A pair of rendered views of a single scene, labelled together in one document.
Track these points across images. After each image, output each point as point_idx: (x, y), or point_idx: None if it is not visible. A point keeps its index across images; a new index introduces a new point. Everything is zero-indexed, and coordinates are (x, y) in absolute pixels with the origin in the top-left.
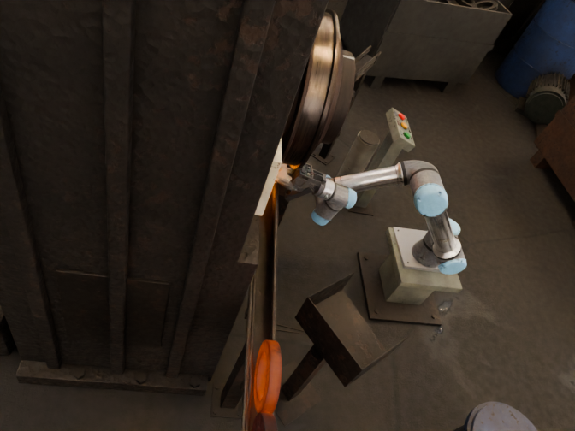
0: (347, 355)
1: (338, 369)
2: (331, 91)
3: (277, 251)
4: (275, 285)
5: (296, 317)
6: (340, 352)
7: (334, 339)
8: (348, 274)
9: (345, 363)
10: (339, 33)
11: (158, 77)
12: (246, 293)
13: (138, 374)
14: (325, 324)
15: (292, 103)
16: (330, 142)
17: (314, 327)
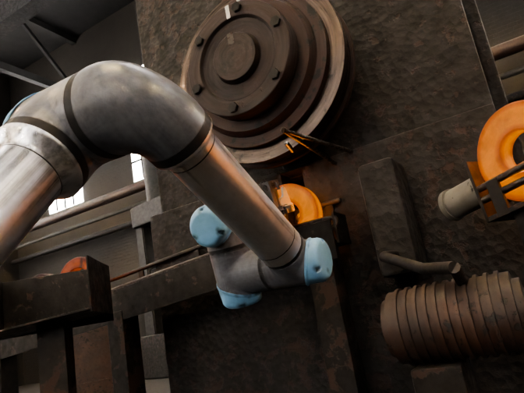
0: (25, 285)
1: (24, 321)
2: (188, 51)
3: (184, 264)
4: (149, 274)
5: (111, 316)
6: (34, 293)
7: (49, 282)
8: (90, 256)
9: (22, 299)
10: (221, 1)
11: None
12: (156, 269)
13: None
14: (69, 276)
15: (143, 65)
16: (201, 105)
17: (81, 299)
